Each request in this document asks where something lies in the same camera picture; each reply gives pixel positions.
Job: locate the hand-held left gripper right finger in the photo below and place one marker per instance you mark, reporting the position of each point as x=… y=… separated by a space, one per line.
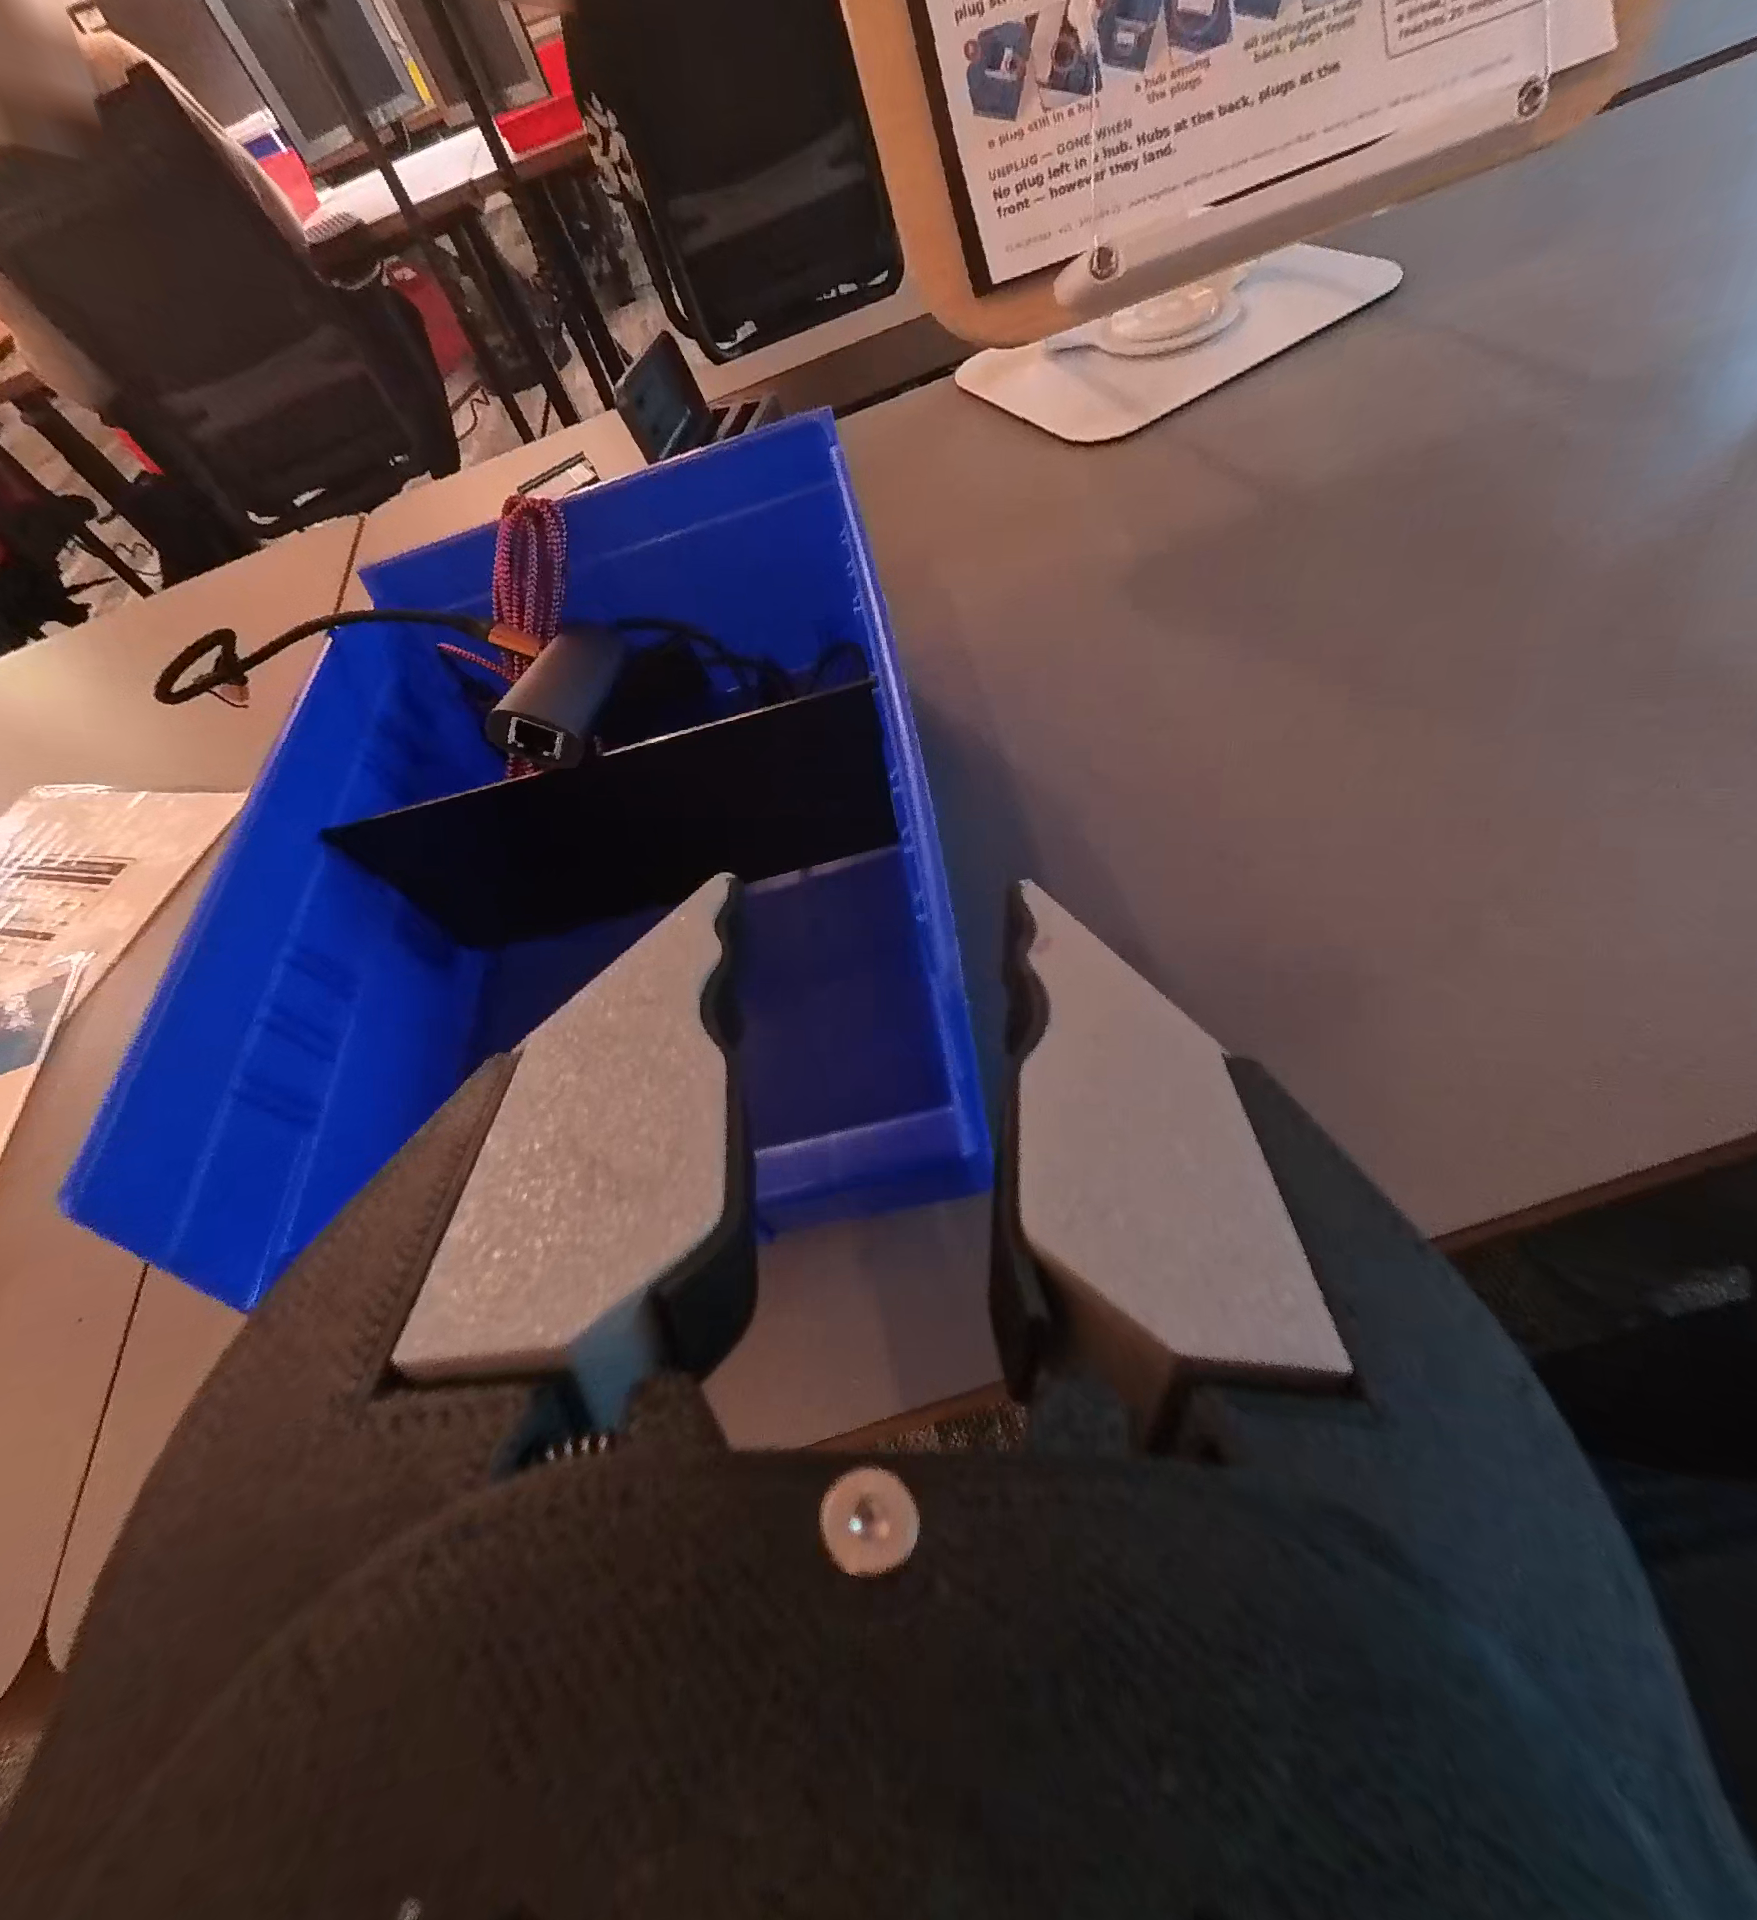
x=1180 y=1201

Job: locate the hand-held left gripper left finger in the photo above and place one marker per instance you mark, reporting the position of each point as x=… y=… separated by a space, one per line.
x=578 y=1170

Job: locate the blue plastic storage bin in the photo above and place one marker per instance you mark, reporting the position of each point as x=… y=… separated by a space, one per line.
x=292 y=975

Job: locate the grey usb hub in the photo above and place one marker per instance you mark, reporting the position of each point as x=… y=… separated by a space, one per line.
x=555 y=691

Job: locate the black bin divider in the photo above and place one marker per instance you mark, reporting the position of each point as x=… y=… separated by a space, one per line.
x=593 y=841

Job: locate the barcode paper sheet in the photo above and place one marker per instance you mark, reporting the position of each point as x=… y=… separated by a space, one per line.
x=53 y=871

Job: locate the small black device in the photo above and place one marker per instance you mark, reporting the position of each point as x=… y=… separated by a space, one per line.
x=661 y=398

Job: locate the black office chair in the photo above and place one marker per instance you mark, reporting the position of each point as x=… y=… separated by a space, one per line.
x=263 y=330
x=742 y=150

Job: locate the tan display board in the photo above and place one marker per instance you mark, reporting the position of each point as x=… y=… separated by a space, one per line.
x=893 y=150

